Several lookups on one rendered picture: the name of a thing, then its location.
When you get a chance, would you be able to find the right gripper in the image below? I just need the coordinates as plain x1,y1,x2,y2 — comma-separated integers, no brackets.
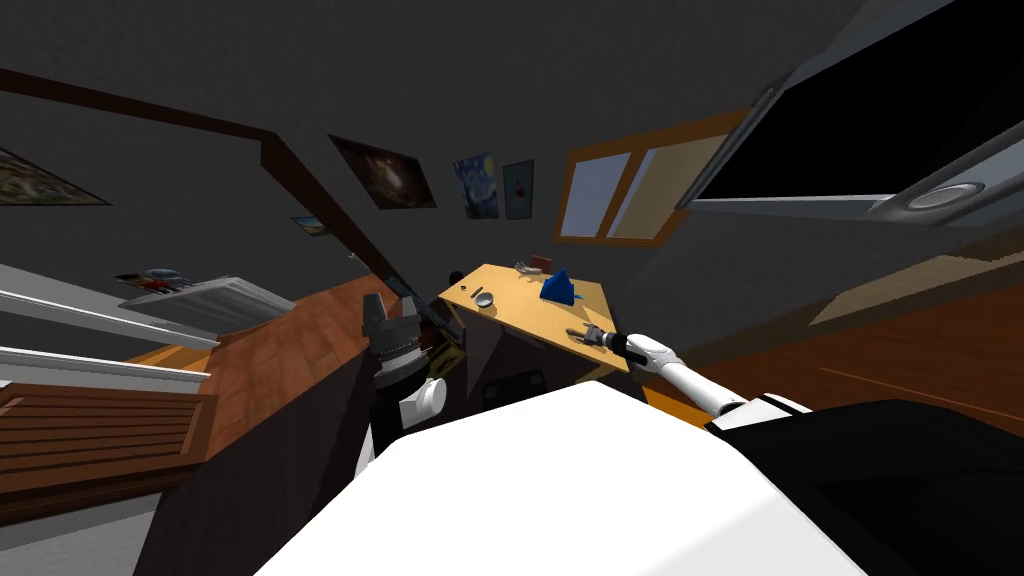
565,323,617,349

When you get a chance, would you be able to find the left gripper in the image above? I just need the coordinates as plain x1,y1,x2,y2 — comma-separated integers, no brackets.
362,293,429,344

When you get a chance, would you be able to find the blue angular object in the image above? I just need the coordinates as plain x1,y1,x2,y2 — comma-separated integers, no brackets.
539,269,579,308

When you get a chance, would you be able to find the light wooden table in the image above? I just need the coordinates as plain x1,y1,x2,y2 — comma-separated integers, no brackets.
437,263,635,375

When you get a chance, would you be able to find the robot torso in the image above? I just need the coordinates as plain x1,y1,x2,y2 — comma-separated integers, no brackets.
254,380,870,576

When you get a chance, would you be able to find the wooden framed window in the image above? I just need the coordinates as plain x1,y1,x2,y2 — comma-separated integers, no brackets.
552,109,751,249

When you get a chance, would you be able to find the white shelf unit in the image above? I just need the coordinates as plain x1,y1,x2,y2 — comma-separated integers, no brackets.
0,263,297,393

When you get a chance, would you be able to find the brown wooden dresser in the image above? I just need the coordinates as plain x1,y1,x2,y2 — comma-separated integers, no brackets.
0,381,219,525

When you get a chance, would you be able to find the large black screen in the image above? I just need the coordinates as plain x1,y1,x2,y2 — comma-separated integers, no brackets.
682,0,1024,231

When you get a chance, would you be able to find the dark galaxy wall picture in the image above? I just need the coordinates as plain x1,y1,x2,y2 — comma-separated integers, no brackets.
327,133,438,212

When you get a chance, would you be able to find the blue starry wall painting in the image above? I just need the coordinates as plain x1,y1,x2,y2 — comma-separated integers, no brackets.
452,151,501,221

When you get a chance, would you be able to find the teal wall picture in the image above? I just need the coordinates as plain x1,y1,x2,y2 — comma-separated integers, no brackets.
501,158,536,221

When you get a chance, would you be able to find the dark landscape wall picture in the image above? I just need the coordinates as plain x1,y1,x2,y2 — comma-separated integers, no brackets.
0,147,112,208

